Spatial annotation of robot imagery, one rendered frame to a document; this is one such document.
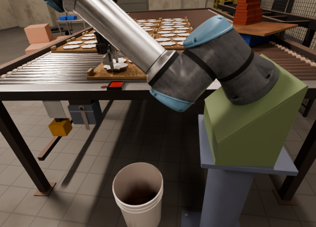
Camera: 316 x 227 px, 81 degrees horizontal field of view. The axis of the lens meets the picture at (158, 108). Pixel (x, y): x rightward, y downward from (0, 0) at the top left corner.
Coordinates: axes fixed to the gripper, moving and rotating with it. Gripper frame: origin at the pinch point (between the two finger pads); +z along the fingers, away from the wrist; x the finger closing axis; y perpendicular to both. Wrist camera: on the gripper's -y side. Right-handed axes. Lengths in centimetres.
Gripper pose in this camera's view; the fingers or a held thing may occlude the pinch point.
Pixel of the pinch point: (115, 66)
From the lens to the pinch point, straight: 112.9
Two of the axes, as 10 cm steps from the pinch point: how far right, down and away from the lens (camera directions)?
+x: -0.7, 5.4, -8.4
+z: 1.0, 8.4, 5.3
